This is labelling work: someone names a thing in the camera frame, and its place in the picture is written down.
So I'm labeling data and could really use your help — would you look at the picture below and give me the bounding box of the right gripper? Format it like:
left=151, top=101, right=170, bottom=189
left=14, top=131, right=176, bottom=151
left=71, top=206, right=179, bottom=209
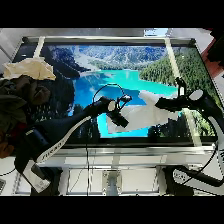
left=154, top=96, right=184, bottom=113

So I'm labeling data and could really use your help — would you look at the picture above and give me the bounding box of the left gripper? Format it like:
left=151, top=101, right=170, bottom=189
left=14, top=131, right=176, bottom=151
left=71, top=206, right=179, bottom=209
left=106, top=110, right=130, bottom=129

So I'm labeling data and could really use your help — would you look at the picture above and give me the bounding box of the white T-shirt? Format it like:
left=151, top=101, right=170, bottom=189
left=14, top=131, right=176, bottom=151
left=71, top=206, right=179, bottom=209
left=106, top=90, right=183, bottom=135

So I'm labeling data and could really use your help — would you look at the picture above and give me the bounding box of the cream garment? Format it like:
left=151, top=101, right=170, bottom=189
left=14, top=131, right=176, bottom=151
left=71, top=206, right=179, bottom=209
left=2, top=56, right=57, bottom=82

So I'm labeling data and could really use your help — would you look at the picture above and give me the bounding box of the heap of clothes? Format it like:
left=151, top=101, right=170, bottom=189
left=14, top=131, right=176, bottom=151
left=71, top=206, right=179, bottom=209
left=0, top=74, right=53, bottom=160

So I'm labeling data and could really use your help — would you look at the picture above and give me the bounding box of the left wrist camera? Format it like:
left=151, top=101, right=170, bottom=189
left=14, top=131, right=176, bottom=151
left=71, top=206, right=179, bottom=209
left=116, top=94, right=133, bottom=110

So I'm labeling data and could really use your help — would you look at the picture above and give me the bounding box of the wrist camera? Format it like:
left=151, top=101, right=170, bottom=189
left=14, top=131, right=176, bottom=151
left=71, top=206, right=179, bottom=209
left=116, top=94, right=133, bottom=110
left=174, top=77, right=188, bottom=100

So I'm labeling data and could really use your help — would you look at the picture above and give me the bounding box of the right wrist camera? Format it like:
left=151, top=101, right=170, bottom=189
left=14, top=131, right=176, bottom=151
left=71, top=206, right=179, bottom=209
left=174, top=77, right=188, bottom=100

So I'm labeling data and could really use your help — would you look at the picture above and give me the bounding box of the black cable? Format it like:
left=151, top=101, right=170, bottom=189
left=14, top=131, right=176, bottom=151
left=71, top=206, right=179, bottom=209
left=92, top=82, right=126, bottom=105
left=181, top=124, right=221, bottom=185

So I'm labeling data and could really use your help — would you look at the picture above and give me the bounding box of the silver frame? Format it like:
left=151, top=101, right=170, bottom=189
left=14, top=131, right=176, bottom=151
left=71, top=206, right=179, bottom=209
left=0, top=35, right=224, bottom=197

